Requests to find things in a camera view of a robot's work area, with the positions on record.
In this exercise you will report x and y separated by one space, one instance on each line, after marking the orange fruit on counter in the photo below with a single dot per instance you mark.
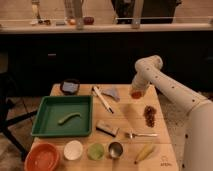
72 22

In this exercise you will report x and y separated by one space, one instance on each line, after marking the dark red bowl on counter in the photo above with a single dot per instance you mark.
88 20

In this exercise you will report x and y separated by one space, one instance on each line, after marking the bunch of dark grapes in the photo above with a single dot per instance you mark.
149 114

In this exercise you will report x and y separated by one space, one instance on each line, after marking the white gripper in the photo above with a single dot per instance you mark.
139 84

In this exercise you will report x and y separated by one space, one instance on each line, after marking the white knife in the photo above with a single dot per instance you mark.
105 103

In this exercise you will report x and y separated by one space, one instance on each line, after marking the green plastic tray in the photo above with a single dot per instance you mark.
53 108

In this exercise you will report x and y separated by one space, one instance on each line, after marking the grey blue cloth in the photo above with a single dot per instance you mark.
112 93

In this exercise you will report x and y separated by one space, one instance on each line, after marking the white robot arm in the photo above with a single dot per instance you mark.
198 148

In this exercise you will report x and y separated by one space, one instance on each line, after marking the metal cup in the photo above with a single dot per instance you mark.
115 150

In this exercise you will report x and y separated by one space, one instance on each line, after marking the yellow banana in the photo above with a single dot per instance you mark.
145 151

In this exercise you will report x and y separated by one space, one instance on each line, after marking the black bowl with blue item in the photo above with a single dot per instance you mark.
70 86

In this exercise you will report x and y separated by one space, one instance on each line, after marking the grey sponge block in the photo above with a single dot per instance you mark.
107 128

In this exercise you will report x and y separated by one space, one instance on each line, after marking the green bean pod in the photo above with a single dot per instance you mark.
67 117

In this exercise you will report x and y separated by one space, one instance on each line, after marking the orange bowl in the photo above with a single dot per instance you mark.
42 157

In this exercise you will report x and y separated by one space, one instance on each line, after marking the metal fork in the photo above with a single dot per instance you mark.
133 135

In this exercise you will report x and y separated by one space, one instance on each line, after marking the white bowl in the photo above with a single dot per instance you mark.
73 150

